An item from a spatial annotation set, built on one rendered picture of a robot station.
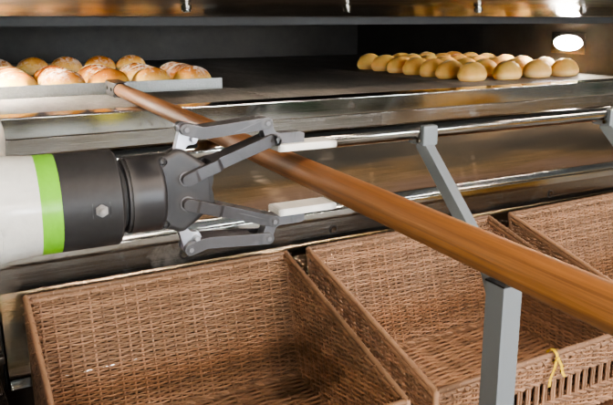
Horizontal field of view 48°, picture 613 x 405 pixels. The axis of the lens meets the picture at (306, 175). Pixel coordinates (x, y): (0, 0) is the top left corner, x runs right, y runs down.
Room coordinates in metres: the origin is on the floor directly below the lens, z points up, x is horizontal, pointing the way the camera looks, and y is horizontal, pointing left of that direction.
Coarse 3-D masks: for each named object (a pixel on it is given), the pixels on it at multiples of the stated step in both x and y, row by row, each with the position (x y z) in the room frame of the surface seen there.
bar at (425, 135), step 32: (352, 128) 1.14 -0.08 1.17; (384, 128) 1.16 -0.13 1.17; (416, 128) 1.19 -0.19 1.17; (448, 128) 1.22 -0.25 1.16; (480, 128) 1.25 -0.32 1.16; (512, 128) 1.30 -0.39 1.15; (608, 128) 1.42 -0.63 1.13; (448, 192) 1.13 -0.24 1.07; (512, 288) 1.00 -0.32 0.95; (512, 320) 1.00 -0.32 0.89; (512, 352) 1.00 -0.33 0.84; (480, 384) 1.02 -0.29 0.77; (512, 384) 1.00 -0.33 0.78
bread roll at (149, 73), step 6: (138, 72) 1.68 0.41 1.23; (144, 72) 1.68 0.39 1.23; (150, 72) 1.69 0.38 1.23; (156, 72) 1.69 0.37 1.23; (162, 72) 1.70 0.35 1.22; (132, 78) 1.68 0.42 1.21; (138, 78) 1.67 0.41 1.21; (144, 78) 1.67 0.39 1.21; (150, 78) 1.68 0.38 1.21; (156, 78) 1.68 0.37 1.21; (162, 78) 1.69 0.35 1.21; (168, 78) 1.71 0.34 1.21
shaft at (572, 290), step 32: (128, 96) 1.42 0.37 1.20; (256, 160) 0.83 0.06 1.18; (288, 160) 0.76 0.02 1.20; (320, 192) 0.69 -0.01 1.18; (352, 192) 0.63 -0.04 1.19; (384, 192) 0.60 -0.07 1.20; (384, 224) 0.58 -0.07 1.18; (416, 224) 0.54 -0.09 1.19; (448, 224) 0.51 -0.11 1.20; (480, 256) 0.47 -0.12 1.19; (512, 256) 0.44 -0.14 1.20; (544, 256) 0.43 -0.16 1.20; (544, 288) 0.41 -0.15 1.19; (576, 288) 0.39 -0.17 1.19; (608, 288) 0.38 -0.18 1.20; (608, 320) 0.37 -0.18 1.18
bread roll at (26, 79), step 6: (6, 72) 1.56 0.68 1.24; (12, 72) 1.55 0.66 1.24; (18, 72) 1.56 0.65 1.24; (0, 78) 1.54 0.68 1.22; (6, 78) 1.54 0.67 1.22; (12, 78) 1.54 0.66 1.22; (18, 78) 1.55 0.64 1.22; (24, 78) 1.55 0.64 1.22; (30, 78) 1.57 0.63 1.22; (0, 84) 1.53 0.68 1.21; (6, 84) 1.53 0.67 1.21; (12, 84) 1.54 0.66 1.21; (18, 84) 1.54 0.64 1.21; (24, 84) 1.55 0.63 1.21; (30, 84) 1.56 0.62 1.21; (36, 84) 1.58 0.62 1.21
